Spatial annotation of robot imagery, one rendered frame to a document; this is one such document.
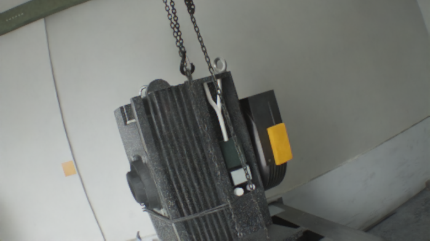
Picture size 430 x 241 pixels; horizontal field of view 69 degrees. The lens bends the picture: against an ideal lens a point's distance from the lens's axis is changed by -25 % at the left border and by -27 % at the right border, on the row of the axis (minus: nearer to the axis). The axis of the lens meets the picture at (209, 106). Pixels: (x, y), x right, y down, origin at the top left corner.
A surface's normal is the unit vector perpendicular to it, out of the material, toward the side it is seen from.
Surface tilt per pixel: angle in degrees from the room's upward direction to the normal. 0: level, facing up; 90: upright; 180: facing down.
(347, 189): 90
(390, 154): 90
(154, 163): 90
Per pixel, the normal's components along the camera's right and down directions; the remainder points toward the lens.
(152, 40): 0.22, -0.07
